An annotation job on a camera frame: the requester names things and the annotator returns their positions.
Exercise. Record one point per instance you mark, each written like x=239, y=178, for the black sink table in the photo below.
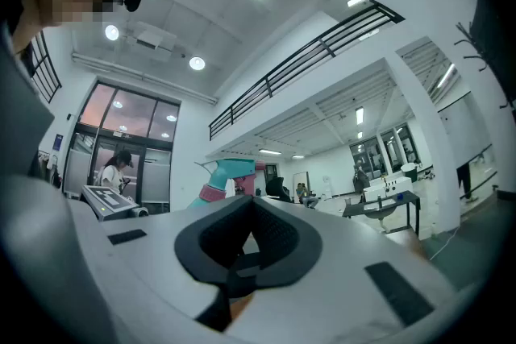
x=354, y=209

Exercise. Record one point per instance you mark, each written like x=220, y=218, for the clothes rack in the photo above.
x=50, y=169

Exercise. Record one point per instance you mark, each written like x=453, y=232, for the white box appliance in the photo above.
x=399, y=185

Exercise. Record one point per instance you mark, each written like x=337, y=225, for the black framed glass doors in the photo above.
x=387, y=149

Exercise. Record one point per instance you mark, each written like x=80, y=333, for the short black balcony railing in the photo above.
x=44, y=68

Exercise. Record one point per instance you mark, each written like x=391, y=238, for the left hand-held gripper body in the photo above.
x=109, y=199

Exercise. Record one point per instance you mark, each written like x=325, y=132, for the blue wall sign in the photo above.
x=57, y=142

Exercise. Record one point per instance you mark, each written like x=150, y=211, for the black framed window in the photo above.
x=271, y=177

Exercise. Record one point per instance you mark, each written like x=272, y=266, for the black mesh office chair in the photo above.
x=278, y=187

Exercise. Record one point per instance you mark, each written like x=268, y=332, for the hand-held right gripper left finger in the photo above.
x=209, y=229

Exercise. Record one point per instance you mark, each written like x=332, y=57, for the tall glass entrance door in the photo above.
x=129, y=113

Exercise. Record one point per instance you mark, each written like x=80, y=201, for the black wheeled display stand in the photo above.
x=469, y=38

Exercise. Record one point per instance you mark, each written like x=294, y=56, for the white water dispenser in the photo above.
x=327, y=185

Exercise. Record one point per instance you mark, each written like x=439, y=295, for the white sink basin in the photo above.
x=379, y=213

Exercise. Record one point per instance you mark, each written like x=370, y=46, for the teal pink spray bottle head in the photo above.
x=225, y=171

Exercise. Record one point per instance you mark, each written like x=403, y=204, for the long black balcony railing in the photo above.
x=298, y=54

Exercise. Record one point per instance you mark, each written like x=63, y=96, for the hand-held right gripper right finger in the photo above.
x=290, y=245

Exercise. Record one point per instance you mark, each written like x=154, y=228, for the white ceiling pipe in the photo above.
x=145, y=78

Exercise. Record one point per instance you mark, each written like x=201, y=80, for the leaning white board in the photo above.
x=301, y=179

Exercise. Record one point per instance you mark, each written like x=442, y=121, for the round ceiling light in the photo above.
x=197, y=63
x=112, y=32

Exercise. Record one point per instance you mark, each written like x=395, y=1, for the black tub white rim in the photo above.
x=409, y=173

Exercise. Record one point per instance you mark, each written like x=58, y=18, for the ceiling air conditioner unit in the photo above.
x=151, y=40

